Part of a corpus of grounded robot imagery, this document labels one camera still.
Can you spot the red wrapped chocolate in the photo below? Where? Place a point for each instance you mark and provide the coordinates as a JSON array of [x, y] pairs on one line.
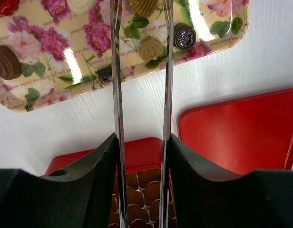
[[8, 7]]

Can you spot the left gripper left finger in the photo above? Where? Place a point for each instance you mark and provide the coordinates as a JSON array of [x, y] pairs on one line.
[[76, 196]]

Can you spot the tan shell chocolate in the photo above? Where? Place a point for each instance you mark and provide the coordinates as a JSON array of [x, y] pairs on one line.
[[150, 49]]

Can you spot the tan ridged chocolate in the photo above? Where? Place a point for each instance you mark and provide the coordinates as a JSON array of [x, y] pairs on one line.
[[144, 8]]

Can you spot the red box lid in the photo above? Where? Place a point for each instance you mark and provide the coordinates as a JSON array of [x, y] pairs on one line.
[[245, 134]]

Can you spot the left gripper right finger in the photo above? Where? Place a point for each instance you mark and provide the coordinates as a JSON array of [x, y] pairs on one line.
[[209, 196]]

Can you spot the metal tongs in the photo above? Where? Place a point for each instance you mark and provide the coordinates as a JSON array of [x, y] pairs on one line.
[[115, 22]]

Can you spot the dark round chocolate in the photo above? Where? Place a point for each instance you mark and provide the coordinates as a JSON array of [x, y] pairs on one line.
[[184, 37]]

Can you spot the red chocolate box with insert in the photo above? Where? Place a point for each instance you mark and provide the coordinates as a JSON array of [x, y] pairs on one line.
[[143, 162]]

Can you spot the white round chocolate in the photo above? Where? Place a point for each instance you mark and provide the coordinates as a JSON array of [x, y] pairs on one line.
[[80, 7]]

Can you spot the brown milk chocolate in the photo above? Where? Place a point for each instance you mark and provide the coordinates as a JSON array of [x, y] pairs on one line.
[[10, 67]]

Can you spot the floral rectangular tray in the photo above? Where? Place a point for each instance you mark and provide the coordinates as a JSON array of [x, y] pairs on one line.
[[63, 55]]

